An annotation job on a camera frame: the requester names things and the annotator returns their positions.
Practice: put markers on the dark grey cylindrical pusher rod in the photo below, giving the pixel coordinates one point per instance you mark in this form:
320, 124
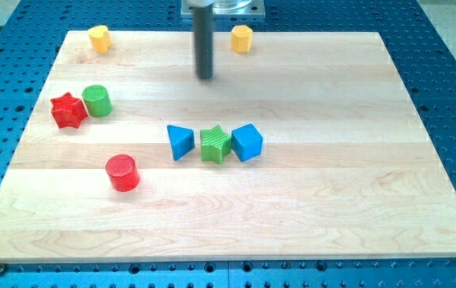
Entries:
203, 24

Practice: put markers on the silver robot flange mount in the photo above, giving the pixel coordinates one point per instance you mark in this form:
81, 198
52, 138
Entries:
226, 8

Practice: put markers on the red star block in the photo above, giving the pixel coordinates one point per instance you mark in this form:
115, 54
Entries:
68, 111

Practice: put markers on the yellow hexagon block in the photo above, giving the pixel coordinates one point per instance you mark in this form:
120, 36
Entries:
241, 39

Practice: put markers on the green star block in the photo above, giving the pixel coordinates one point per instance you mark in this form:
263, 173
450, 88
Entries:
215, 144

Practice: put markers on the yellow heart block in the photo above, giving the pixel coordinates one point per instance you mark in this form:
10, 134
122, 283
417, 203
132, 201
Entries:
100, 38

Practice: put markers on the blue triangle block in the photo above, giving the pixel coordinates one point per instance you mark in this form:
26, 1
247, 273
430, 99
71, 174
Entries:
181, 141

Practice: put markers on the blue cube block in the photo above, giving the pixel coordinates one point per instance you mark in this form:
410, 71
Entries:
246, 142

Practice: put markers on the green cylinder block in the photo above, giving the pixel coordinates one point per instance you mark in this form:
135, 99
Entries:
97, 101

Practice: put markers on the light wooden board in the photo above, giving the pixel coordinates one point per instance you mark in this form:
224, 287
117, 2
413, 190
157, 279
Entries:
347, 169

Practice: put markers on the red cylinder block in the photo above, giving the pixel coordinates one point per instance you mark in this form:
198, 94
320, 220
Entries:
122, 172

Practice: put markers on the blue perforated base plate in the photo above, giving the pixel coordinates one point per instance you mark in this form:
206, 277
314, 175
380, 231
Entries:
421, 39

